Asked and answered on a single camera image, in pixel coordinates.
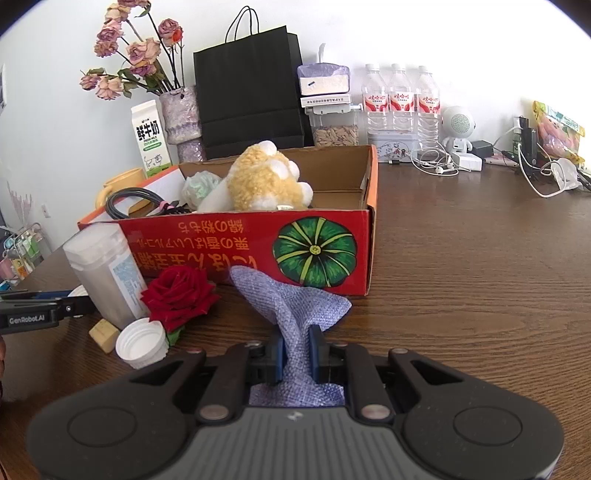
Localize white ribbed bottle cap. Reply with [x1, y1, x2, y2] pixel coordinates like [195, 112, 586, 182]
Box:
[115, 319, 169, 370]

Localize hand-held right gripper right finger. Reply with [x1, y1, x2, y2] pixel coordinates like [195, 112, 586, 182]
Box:
[308, 325, 465, 422]

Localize purple tissue pack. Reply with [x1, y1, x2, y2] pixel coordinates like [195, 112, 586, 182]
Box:
[297, 43, 350, 99]

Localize purple speckled vase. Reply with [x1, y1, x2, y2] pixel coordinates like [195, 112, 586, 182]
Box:
[159, 86, 206, 163]

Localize braided cable with pink tie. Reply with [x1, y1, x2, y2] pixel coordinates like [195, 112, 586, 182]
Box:
[105, 187, 195, 220]

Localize dried pink roses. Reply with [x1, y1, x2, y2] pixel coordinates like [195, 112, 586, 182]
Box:
[78, 0, 185, 101]

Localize clear water bottle red label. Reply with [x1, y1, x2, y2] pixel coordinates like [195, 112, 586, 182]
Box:
[413, 65, 441, 153]
[361, 64, 389, 134]
[387, 64, 415, 134]

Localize pink branch decoration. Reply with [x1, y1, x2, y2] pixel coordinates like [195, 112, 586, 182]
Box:
[4, 180, 31, 227]

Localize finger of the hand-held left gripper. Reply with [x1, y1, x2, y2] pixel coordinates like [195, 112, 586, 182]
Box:
[0, 290, 77, 302]
[54, 295, 95, 320]

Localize white round robot speaker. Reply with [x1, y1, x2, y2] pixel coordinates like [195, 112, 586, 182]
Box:
[441, 105, 476, 155]

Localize black upright device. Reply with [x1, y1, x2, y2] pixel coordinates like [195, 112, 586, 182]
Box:
[517, 115, 539, 169]

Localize yellow white plush toy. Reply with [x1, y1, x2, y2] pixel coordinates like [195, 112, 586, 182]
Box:
[196, 141, 315, 214]

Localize clear plastic bag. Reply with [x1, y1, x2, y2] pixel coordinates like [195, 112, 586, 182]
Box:
[179, 170, 225, 210]

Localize printed tin box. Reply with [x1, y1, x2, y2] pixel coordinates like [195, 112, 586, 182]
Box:
[367, 130, 419, 162]

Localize yellow snack bag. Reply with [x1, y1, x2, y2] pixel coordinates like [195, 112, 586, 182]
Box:
[532, 100, 586, 160]

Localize white power adapter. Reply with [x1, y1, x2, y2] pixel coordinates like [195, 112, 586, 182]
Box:
[451, 152, 483, 171]

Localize wire storage rack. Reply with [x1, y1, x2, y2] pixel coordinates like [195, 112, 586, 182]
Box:
[0, 222, 51, 282]

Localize red artificial rose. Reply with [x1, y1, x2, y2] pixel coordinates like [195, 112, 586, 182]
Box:
[140, 265, 222, 347]

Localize white green milk carton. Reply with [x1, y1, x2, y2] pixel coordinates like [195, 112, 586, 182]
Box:
[130, 99, 172, 178]

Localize red cardboard box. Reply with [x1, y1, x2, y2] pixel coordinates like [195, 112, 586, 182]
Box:
[77, 144, 379, 297]

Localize white face mask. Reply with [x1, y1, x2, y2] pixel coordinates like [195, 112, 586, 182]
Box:
[542, 158, 583, 191]

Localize yellow ceramic mug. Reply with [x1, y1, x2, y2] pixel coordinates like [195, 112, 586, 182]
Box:
[95, 167, 147, 210]

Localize black paper bag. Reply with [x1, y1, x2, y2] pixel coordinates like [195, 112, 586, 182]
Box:
[193, 6, 315, 160]

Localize white wired earphones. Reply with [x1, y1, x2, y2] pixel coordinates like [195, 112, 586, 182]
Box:
[410, 148, 460, 176]

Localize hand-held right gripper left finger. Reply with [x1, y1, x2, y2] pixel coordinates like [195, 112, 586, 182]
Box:
[131, 335, 284, 422]

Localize clear seed container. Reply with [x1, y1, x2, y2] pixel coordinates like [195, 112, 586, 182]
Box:
[300, 95, 361, 148]

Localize translucent cotton swab box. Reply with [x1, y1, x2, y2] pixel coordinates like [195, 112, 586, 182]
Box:
[62, 222, 148, 330]

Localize small yellow block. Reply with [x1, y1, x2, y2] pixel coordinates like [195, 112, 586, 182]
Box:
[89, 318, 122, 354]

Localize grey purple woven cloth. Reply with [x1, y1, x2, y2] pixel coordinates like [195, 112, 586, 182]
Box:
[229, 265, 354, 409]

